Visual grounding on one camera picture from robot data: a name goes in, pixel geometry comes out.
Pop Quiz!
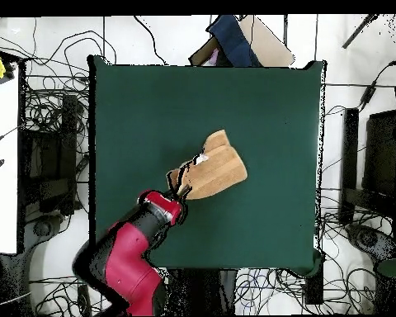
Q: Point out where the tan terry towel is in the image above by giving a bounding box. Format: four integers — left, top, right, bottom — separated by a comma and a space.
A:
166, 129, 248, 201

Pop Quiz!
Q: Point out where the dark green tablecloth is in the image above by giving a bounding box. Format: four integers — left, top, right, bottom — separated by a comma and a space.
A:
87, 54, 332, 277

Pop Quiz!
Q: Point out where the lilac cloth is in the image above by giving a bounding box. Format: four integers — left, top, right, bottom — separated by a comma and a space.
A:
205, 49, 220, 67

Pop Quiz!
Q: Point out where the navy blue garment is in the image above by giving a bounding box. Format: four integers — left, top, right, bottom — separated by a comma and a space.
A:
206, 14, 262, 68

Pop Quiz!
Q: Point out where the white desk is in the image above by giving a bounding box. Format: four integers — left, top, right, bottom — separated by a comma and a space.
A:
0, 62, 21, 254

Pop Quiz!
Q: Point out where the black table leg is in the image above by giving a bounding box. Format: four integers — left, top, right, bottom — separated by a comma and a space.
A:
304, 263, 325, 305

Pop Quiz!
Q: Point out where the brown cardboard box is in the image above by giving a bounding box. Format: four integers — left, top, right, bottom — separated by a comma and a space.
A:
188, 14, 296, 69

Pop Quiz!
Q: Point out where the black power adapter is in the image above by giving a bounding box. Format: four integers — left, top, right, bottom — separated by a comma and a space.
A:
359, 82, 379, 108

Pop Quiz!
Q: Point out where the black rod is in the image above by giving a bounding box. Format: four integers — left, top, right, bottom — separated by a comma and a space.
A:
342, 13, 379, 50

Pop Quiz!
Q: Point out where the black frame stand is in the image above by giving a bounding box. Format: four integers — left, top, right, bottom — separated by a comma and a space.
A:
338, 107, 396, 227
19, 93, 81, 220

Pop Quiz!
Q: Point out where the blue and black cable tangle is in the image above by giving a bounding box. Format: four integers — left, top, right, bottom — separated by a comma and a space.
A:
235, 267, 306, 315

